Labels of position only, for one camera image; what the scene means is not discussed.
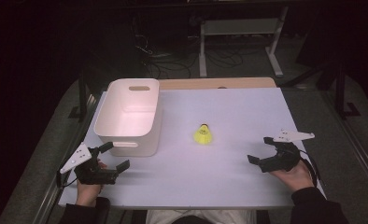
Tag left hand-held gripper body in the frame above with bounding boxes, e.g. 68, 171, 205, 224
59, 142, 120, 186

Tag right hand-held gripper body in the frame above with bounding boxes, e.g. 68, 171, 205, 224
259, 129, 316, 174

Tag white plastic storage bin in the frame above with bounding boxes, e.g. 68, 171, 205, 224
93, 77, 163, 158

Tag yellow shuttlecock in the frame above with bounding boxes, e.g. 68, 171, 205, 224
192, 123, 214, 146

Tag person's left hand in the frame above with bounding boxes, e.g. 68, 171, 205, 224
75, 160, 109, 208

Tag person's right hand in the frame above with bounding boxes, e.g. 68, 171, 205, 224
269, 159, 316, 194

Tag black metal stand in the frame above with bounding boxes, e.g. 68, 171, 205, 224
333, 60, 362, 121
67, 70, 100, 123

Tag person's lap light trousers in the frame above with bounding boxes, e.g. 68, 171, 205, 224
146, 208, 258, 224

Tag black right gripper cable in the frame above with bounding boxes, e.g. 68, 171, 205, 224
299, 148, 322, 189

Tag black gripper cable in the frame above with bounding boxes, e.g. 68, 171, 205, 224
299, 148, 322, 189
56, 171, 79, 189

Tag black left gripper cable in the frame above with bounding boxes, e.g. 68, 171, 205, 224
56, 171, 79, 189

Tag aluminium rail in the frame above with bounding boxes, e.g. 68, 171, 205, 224
32, 92, 103, 224
321, 91, 368, 191

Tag black floor cables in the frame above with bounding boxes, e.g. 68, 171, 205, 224
131, 29, 259, 80

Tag white metal table frame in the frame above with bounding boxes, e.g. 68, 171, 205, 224
198, 6, 290, 78

